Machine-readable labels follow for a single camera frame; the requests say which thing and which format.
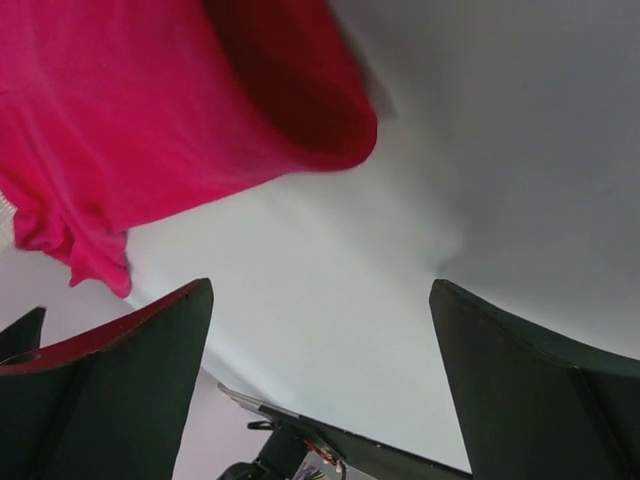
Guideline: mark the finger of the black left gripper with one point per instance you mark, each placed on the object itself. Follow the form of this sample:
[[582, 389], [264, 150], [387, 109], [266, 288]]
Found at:
[[21, 339]]

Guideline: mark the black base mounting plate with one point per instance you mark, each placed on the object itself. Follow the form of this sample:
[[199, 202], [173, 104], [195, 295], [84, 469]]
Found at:
[[369, 456]]

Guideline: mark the aluminium front frame rail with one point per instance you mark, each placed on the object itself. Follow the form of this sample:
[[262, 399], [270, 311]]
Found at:
[[255, 405]]

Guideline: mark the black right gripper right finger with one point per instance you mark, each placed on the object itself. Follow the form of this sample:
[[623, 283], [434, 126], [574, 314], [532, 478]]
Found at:
[[532, 403]]

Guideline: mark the magenta t shirt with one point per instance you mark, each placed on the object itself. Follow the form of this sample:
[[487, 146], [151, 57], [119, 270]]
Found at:
[[115, 114]]

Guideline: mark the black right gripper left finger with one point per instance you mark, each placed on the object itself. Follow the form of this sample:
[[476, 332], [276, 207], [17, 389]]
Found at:
[[112, 402]]

